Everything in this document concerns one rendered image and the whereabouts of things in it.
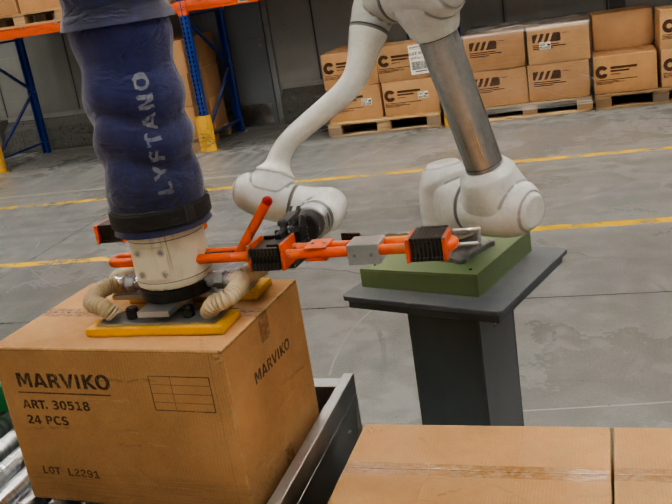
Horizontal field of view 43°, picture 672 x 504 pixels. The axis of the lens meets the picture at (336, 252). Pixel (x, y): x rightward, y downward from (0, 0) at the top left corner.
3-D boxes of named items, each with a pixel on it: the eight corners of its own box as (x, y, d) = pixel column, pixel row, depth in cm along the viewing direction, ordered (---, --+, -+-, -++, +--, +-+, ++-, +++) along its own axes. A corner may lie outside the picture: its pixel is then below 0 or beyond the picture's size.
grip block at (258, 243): (248, 273, 185) (243, 247, 184) (265, 258, 194) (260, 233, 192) (284, 272, 183) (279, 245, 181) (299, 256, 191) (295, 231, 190)
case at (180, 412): (34, 497, 208) (-11, 347, 196) (125, 414, 243) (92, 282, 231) (256, 518, 186) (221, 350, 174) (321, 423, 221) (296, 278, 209)
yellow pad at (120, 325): (86, 337, 192) (80, 317, 191) (109, 319, 201) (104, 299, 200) (223, 335, 181) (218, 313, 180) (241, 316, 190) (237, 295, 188)
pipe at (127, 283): (87, 319, 193) (81, 295, 191) (142, 279, 215) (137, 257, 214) (223, 315, 182) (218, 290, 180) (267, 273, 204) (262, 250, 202)
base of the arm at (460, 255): (435, 238, 267) (433, 221, 266) (497, 243, 252) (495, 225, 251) (400, 258, 255) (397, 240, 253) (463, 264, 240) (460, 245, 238)
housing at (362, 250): (348, 266, 179) (345, 246, 178) (357, 255, 185) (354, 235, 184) (380, 264, 177) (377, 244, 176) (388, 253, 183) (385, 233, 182)
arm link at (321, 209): (336, 234, 211) (328, 242, 205) (301, 236, 214) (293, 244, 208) (330, 199, 208) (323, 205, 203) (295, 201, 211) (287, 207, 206)
